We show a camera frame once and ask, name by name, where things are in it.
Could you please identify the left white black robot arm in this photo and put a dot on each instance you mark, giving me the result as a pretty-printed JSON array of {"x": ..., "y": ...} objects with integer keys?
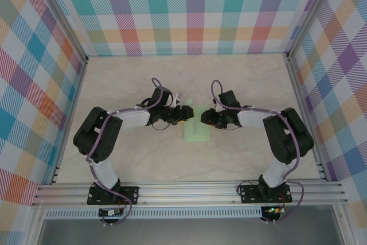
[{"x": 100, "y": 167}]

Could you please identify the thin aluminium side rail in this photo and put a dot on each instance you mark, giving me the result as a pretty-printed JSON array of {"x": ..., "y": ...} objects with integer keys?
[
  {"x": 56, "y": 174},
  {"x": 321, "y": 170}
]

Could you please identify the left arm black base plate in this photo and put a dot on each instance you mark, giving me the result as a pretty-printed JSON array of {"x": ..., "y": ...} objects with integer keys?
[{"x": 132, "y": 194}]

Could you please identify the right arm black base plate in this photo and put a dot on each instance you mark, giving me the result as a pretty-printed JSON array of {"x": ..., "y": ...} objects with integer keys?
[{"x": 249, "y": 194}]

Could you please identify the light green paper sheet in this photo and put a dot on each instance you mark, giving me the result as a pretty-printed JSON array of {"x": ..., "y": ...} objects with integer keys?
[{"x": 198, "y": 134}]

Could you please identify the small circuit board green light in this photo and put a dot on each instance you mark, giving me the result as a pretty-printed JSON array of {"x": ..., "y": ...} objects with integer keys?
[{"x": 273, "y": 210}]

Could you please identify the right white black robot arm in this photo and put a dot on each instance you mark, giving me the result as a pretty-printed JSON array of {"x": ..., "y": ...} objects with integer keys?
[{"x": 276, "y": 174}]

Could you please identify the long aluminium mounting beam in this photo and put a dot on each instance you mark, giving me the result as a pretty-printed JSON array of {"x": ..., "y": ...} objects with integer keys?
[{"x": 186, "y": 193}]

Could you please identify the small black circuit board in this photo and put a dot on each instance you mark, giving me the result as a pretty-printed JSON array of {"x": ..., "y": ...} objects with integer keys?
[{"x": 110, "y": 213}]

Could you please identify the aluminium corner post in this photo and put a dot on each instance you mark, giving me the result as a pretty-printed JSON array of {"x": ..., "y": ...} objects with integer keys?
[
  {"x": 312, "y": 12},
  {"x": 61, "y": 18}
]

